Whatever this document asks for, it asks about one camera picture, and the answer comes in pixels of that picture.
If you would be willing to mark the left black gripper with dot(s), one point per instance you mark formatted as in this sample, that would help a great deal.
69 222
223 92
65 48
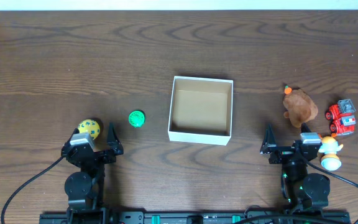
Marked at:
96 154

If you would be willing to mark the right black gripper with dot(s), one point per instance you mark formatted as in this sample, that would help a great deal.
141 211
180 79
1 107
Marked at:
269 147

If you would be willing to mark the yellow ball with blue letters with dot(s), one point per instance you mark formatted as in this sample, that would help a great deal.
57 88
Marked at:
91 127

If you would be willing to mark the green ribbed plastic ball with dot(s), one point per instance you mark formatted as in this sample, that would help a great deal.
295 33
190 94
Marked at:
136 118

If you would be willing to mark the orange and blue toy figure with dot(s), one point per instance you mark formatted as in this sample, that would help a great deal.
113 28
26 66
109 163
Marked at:
329 149

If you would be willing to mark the red toy fire truck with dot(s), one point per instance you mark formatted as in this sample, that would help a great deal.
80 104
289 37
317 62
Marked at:
341 116

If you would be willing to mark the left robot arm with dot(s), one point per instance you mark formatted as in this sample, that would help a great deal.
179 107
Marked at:
85 188

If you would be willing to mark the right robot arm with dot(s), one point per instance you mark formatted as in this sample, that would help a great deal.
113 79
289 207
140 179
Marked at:
305 192

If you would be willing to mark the brown plush bear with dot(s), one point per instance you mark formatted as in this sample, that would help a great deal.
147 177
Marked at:
300 108

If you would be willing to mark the white cardboard box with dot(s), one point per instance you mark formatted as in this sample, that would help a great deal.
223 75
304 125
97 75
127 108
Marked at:
201 110

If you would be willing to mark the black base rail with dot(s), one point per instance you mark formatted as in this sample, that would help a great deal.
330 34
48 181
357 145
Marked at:
256 215

